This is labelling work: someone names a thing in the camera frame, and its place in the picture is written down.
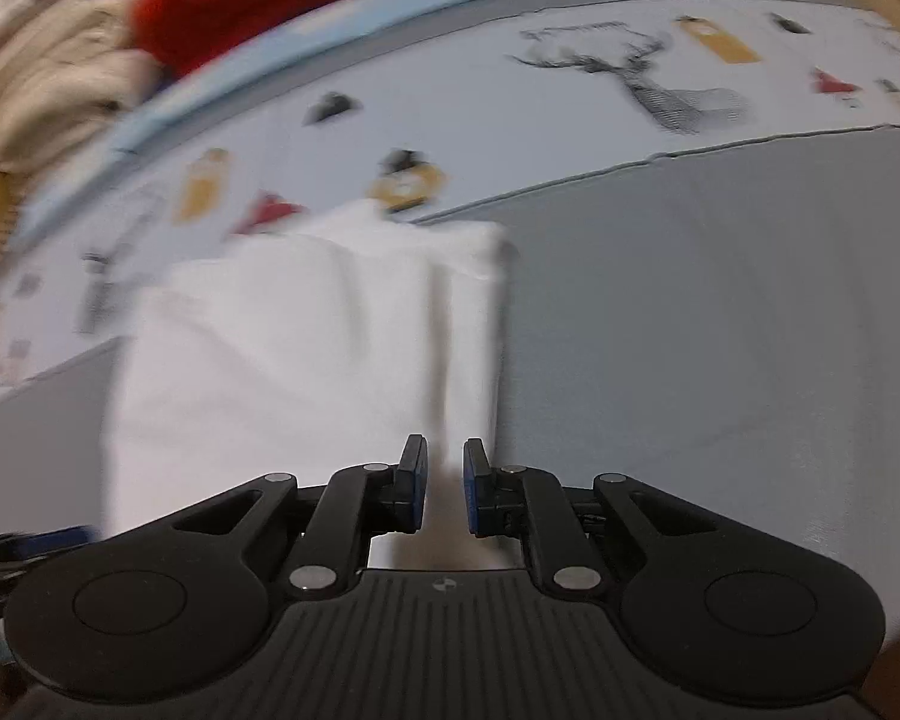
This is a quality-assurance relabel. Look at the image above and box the beige quilted blanket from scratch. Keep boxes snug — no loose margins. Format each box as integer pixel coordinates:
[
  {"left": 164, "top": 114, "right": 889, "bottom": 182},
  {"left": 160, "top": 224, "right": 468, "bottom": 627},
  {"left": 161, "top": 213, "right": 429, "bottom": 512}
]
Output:
[{"left": 0, "top": 0, "right": 167, "bottom": 175}]

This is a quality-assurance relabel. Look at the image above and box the white small garment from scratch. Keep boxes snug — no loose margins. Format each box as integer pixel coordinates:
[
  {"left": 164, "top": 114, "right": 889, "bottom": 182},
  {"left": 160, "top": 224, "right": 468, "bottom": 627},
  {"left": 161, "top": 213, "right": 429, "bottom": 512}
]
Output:
[{"left": 105, "top": 201, "right": 522, "bottom": 572}]

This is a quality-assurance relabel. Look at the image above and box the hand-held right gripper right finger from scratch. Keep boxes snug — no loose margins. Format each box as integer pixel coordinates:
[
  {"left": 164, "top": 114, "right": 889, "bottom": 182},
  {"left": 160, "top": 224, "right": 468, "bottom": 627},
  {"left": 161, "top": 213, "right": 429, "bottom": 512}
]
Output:
[{"left": 461, "top": 436, "right": 722, "bottom": 601}]

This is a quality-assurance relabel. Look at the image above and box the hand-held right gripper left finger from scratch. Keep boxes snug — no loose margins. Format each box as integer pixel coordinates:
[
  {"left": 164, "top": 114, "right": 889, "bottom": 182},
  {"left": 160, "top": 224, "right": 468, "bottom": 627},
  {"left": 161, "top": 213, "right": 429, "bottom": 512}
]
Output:
[{"left": 150, "top": 433, "right": 429, "bottom": 601}]

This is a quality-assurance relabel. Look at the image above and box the light blue sheet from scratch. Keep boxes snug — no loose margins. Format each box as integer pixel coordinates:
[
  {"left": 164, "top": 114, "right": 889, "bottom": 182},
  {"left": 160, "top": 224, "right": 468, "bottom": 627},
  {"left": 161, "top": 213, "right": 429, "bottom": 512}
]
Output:
[{"left": 11, "top": 0, "right": 833, "bottom": 241}]

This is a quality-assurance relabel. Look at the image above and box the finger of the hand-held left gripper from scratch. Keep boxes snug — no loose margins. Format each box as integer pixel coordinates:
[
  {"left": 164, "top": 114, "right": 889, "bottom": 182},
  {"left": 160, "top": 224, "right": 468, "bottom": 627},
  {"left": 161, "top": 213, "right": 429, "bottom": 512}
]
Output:
[{"left": 0, "top": 526, "right": 97, "bottom": 620}]

